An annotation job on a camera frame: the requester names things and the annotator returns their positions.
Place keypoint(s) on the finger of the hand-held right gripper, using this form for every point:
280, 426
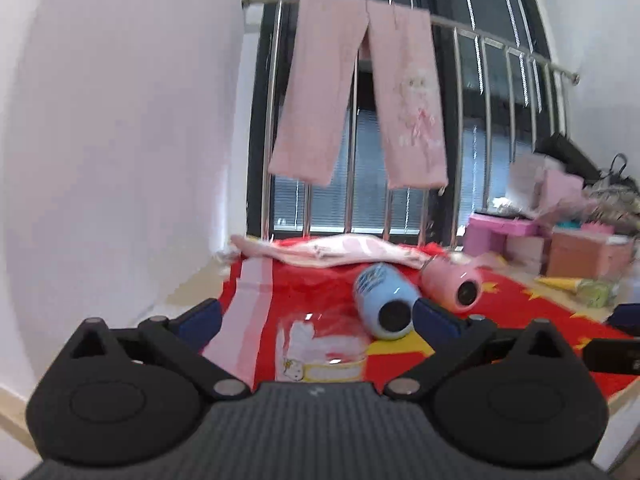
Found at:
627, 317
612, 356

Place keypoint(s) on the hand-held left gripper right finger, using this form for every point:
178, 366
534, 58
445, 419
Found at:
434, 321

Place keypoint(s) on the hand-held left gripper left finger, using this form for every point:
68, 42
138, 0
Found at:
199, 319

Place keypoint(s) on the pink cup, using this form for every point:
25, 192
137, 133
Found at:
450, 277

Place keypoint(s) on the blue cup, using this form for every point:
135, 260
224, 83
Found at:
380, 290

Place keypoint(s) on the clear printed glass cup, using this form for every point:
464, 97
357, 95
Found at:
320, 355

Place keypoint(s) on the green clear jar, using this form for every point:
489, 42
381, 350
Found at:
597, 293

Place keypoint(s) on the yellow paper cone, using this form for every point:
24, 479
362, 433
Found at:
560, 283

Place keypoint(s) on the salmon storage box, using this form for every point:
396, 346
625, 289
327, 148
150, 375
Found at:
585, 255

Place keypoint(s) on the pink toy table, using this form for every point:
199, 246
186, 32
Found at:
487, 232

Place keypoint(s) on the patterned cloth pile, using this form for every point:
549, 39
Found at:
615, 207

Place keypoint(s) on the folded pink striped cloth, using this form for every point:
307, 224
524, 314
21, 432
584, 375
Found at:
340, 251

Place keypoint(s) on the red star-print cloth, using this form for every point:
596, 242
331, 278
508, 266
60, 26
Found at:
320, 290

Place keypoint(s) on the pink paper bag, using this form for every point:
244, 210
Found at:
560, 190

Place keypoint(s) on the black bag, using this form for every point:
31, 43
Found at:
567, 152

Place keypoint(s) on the pink pants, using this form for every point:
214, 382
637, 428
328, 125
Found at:
310, 110

